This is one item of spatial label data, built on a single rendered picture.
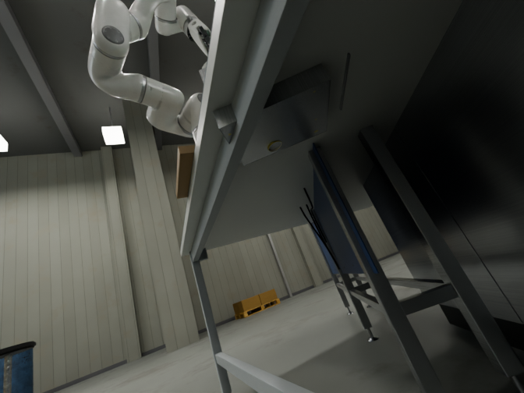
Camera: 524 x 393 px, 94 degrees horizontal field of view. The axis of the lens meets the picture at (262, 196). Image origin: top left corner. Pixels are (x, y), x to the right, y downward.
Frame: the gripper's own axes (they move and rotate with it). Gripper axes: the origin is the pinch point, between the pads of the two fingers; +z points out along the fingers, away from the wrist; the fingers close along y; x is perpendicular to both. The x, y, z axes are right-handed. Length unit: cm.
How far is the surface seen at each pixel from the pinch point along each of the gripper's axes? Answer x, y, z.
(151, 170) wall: 185, 412, -324
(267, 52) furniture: 6, -39, 53
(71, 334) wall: 556, 474, -133
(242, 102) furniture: 11, -30, 49
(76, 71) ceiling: 182, 287, -566
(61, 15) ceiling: 113, 191, -548
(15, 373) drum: 522, 326, -77
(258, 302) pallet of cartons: 181, 614, 52
